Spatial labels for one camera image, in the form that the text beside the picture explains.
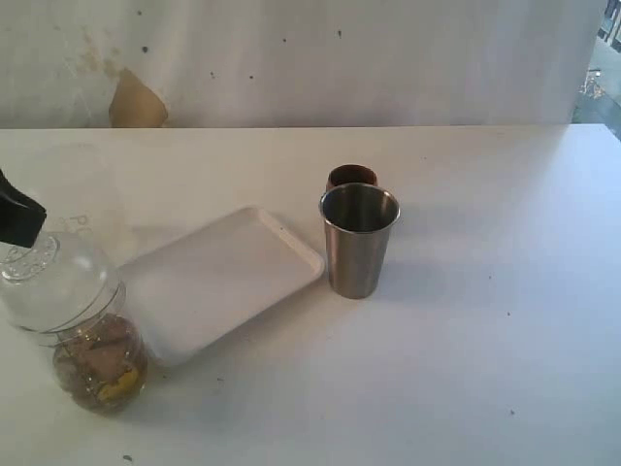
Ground clear perforated shaker lid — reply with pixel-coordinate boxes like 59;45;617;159
1;231;125;334

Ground clear measuring beaker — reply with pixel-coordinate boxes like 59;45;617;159
20;283;148;416

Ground brown pellets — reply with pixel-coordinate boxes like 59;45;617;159
52;314;147;414

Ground brown wooden cup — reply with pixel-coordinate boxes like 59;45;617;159
325;164;377;191

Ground stainless steel cup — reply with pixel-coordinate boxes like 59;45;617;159
319;183;401;299

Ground translucent plastic cup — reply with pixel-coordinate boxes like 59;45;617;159
24;143;134;261

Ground white rectangular tray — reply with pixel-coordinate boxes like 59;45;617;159
120;207;325;367

